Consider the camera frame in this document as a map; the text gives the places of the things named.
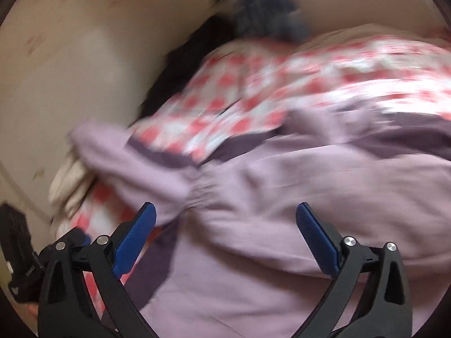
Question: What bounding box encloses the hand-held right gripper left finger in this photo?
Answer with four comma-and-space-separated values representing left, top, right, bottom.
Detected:
37, 202, 157, 338

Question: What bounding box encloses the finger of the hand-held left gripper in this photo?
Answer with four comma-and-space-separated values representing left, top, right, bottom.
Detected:
53, 227, 90, 250

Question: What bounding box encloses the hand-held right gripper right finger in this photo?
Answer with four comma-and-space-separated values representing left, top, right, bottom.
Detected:
296, 202, 413, 338

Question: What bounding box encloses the purple jacket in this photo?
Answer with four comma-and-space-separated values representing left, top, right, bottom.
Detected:
68, 107, 451, 338

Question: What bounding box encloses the white quilted cloth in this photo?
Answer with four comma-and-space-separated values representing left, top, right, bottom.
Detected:
48, 157, 96, 217

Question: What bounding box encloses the pink checkered bed cover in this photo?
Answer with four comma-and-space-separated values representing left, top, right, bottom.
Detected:
53, 25, 451, 324

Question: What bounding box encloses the black cloth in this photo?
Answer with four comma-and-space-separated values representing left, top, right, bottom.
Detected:
137, 16, 226, 124

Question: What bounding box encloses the blue patterned curtain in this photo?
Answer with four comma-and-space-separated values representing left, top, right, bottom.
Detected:
225, 0, 312, 43

